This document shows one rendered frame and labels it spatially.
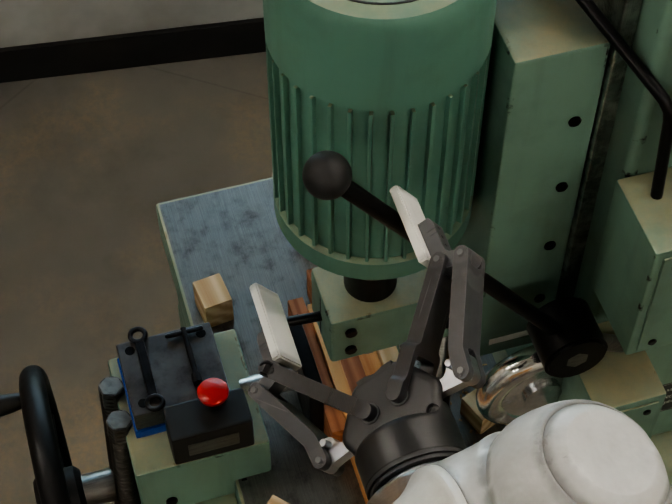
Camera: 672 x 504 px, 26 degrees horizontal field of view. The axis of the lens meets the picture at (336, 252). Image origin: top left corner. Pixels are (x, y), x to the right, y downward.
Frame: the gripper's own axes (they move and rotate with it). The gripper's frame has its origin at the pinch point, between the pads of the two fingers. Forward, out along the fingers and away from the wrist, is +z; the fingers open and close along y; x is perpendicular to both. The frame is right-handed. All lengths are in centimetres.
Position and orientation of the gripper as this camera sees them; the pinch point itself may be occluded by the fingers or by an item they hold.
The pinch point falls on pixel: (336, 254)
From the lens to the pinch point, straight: 109.5
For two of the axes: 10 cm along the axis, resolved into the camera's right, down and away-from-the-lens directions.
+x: -5.6, -3.4, -7.5
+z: -2.9, -7.7, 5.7
